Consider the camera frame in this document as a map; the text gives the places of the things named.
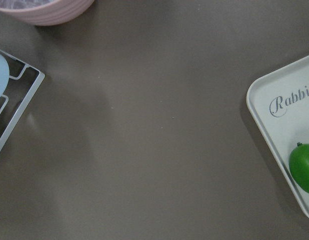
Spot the pink ribbed bowl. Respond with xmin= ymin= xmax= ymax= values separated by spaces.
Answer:
xmin=0 ymin=0 xmax=94 ymax=26

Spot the light blue spoon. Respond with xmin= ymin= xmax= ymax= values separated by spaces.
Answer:
xmin=0 ymin=54 xmax=10 ymax=97

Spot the white rectangular tray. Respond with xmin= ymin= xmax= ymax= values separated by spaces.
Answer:
xmin=246 ymin=55 xmax=309 ymax=218

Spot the green toy mango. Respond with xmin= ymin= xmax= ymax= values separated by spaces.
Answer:
xmin=289 ymin=142 xmax=309 ymax=194

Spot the white wire rack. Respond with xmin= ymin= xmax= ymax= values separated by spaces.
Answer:
xmin=0 ymin=49 xmax=45 ymax=151

